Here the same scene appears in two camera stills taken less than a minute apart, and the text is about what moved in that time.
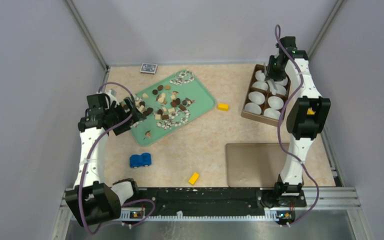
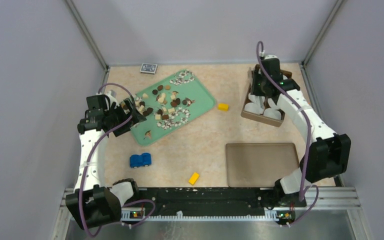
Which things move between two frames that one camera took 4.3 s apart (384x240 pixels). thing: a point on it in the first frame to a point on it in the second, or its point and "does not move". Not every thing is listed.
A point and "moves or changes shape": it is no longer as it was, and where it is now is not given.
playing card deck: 149,68 does not move
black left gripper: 136,117 does not move
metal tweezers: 271,83 moves or changes shape
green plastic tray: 171,104 does not move
